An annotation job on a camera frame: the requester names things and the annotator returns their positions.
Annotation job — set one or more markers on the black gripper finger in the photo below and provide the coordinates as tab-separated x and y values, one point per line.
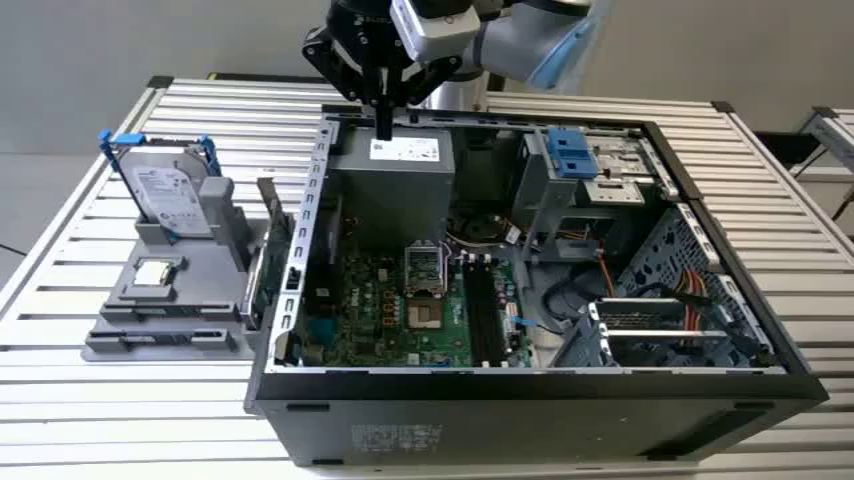
428	82
341	75

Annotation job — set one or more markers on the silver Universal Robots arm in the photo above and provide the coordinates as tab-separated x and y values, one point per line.
514	45

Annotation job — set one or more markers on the RAM slot white clips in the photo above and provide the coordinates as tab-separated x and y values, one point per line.
497	310
480	310

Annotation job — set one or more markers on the grey power supply unit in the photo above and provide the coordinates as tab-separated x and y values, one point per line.
394	200

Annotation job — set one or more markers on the blue drive latch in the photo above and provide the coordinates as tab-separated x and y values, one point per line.
570	152

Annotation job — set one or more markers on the round black cooler fan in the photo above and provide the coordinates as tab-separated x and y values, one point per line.
484	227

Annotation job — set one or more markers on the silver disk in blue carrier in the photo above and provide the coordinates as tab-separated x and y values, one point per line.
163	195

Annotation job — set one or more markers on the green graphics card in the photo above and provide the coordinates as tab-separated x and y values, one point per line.
276	250

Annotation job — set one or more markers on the thin locking lever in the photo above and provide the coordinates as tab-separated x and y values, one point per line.
446	272

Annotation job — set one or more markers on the CPU socket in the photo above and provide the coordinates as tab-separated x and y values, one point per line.
425	314

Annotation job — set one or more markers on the grey parts rack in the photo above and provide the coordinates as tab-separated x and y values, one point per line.
194	280

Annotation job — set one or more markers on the silver CPU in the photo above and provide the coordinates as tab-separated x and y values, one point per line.
153	273

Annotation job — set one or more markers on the blue expansion slot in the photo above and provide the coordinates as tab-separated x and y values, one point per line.
322	332

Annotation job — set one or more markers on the green motherboard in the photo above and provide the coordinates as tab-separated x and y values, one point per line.
428	345

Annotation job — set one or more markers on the grey metal disk bay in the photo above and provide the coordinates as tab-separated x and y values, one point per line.
668	334

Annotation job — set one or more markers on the aluminium slat side table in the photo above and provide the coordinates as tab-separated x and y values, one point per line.
837	122

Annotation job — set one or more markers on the black open PC case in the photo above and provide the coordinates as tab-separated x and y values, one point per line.
468	430

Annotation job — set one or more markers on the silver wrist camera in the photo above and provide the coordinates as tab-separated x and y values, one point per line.
441	30

